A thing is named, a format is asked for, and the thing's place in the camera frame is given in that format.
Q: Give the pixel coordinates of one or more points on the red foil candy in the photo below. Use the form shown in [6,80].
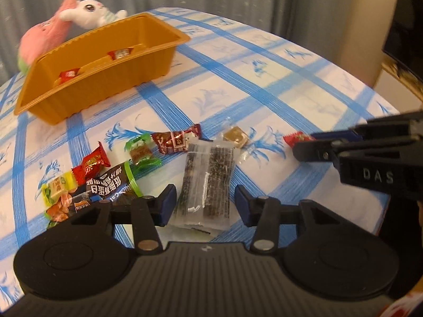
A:
[94,161]

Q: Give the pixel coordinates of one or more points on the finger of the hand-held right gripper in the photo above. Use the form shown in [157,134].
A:
[310,152]
[333,136]

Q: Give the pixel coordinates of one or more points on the orange plastic tray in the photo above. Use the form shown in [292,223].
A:
[99,84]

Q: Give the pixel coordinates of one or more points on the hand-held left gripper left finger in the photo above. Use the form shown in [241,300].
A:
[167,202]

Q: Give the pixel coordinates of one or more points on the blue checked tablecloth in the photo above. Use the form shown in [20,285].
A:
[238,72]

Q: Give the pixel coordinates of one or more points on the pink plush toy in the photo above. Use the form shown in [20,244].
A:
[43,36]

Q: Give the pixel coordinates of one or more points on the dark glossy panel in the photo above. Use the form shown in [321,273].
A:
[404,29]

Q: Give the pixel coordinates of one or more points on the black snack bar packet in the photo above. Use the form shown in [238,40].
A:
[105,178]

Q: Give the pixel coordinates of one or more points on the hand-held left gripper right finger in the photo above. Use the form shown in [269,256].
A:
[240,204]

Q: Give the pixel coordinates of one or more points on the white rabbit plush toy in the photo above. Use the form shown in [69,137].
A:
[89,11]

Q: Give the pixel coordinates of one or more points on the dark red candy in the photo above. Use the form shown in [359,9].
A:
[173,138]

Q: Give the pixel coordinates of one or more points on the yellow green candy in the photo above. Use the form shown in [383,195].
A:
[58,185]

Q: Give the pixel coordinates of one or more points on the small red candy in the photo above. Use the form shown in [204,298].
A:
[295,137]

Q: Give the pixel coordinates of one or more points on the red white wrapped candy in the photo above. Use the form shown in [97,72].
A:
[120,53]
[68,74]

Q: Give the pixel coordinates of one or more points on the white cabinet with gold trim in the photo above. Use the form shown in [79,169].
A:
[393,82]

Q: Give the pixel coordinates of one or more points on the brown candy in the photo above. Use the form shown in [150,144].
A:
[235,135]

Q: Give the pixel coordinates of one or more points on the red white cloth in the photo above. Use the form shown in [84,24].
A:
[401,310]

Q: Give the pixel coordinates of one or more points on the clear seaweed snack packet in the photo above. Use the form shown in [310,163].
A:
[205,178]

